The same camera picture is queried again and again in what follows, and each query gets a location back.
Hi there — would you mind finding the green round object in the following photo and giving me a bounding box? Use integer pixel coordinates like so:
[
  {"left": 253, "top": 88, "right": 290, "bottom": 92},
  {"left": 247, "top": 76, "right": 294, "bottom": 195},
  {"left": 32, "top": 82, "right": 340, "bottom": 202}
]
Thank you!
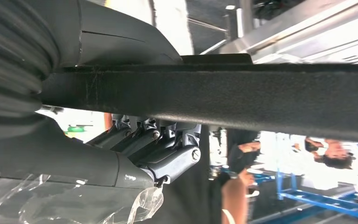
[{"left": 67, "top": 125, "right": 86, "bottom": 134}]

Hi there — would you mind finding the blue metal cart frame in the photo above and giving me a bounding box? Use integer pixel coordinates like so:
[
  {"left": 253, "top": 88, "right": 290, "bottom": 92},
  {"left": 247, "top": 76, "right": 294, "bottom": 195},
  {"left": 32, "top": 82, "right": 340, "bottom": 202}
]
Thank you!
[{"left": 271, "top": 142, "right": 358, "bottom": 223}]

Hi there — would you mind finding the person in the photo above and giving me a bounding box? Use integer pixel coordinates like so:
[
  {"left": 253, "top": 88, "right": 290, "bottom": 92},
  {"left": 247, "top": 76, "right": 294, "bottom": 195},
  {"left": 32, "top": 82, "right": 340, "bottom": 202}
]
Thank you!
[
  {"left": 227, "top": 129, "right": 262, "bottom": 174},
  {"left": 304, "top": 136, "right": 357, "bottom": 171},
  {"left": 163, "top": 123, "right": 249, "bottom": 224}
]

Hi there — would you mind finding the stainless steel workbench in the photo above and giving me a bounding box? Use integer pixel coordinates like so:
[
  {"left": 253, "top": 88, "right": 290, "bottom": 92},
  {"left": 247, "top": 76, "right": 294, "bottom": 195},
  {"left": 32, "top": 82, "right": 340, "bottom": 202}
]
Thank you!
[{"left": 199, "top": 0, "right": 358, "bottom": 64}]

